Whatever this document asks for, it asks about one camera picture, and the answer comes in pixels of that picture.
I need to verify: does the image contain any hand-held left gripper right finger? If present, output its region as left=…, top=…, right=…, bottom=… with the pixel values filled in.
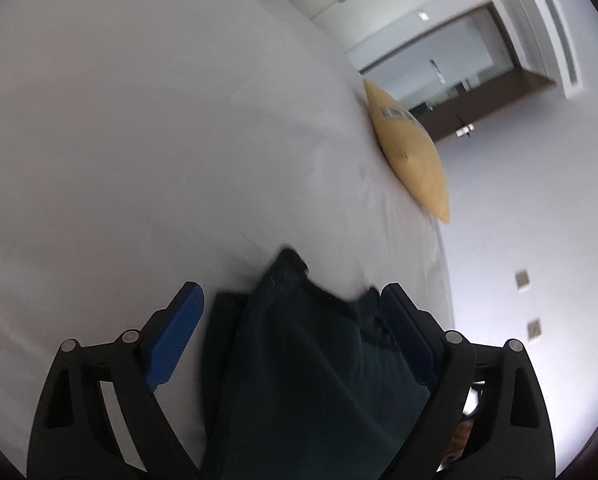
left=380, top=282, right=552, bottom=480

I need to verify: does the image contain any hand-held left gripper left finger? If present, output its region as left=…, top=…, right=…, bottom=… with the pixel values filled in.
left=26, top=282, right=205, bottom=480

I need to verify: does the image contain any dark green sweater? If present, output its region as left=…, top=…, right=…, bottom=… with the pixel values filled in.
left=201, top=247, right=432, bottom=480

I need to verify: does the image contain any yellow pillow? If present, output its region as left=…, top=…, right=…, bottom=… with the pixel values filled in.
left=362, top=79, right=451, bottom=225

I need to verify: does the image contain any bed with white sheet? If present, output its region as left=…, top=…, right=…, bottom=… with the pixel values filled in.
left=0, top=0, right=455, bottom=480

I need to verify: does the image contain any ceiling air vent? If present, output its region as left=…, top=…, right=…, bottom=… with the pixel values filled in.
left=540, top=0, right=581, bottom=87

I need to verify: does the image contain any dark door with handle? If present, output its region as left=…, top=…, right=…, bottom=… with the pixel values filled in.
left=408, top=67, right=557, bottom=147

